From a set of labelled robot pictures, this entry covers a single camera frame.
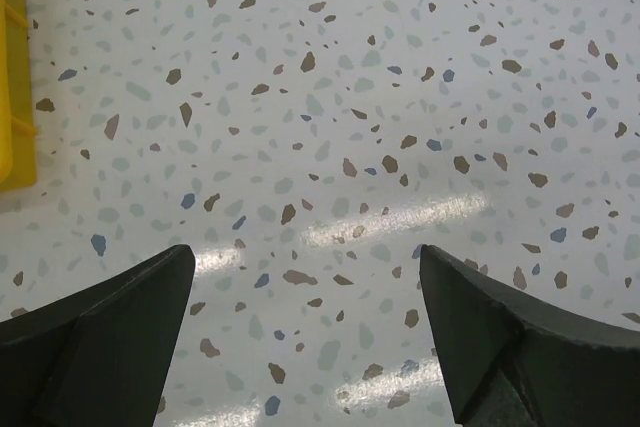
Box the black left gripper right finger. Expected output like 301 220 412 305
420 245 639 426

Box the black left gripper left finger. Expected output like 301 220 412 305
1 245 195 426

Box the yellow plastic bin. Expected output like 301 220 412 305
1 0 38 192

